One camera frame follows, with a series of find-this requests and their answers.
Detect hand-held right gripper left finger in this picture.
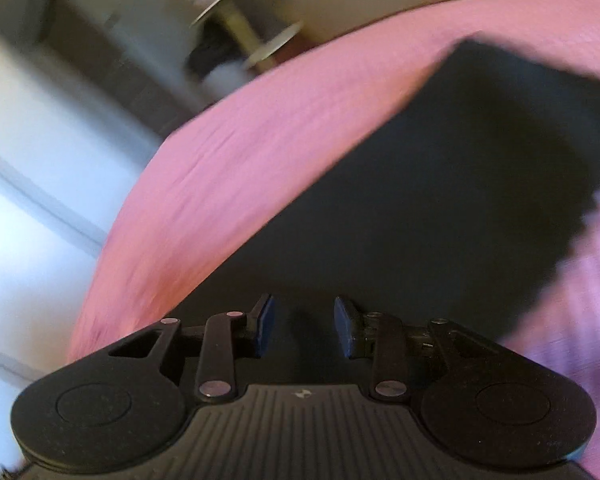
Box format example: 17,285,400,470
108,293,276,404

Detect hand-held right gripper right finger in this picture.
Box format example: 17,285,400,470
333,295,502,403

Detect black pants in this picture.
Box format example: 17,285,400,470
177,39,600,397

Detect pink ribbed blanket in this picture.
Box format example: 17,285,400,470
65,0,600,480

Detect black cloth pile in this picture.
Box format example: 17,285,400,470
184,22,247,78

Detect white wardrobe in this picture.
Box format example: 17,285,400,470
0,22,163,466

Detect gold side table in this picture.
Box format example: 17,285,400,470
189,0,307,72

